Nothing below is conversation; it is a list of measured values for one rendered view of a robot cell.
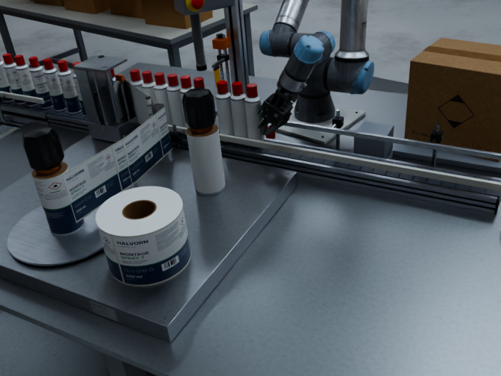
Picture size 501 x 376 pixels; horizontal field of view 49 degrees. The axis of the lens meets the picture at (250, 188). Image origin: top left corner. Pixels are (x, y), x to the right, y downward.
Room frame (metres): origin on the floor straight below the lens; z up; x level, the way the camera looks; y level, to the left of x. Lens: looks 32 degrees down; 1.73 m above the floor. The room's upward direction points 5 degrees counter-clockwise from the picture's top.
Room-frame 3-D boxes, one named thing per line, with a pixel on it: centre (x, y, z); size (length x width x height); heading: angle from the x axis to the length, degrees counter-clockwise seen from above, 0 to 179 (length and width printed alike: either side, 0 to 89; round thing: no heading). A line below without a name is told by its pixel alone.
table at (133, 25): (4.20, 0.92, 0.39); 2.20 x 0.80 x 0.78; 47
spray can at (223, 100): (1.65, 0.06, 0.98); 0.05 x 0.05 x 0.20
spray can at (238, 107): (1.63, 0.01, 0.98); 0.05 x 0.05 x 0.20
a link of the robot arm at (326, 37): (1.58, -0.22, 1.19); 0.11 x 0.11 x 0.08; 58
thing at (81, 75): (1.78, 0.45, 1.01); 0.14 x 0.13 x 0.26; 59
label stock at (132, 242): (1.06, 0.26, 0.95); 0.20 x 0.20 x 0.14
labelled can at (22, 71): (2.12, 0.85, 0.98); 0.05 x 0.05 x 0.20
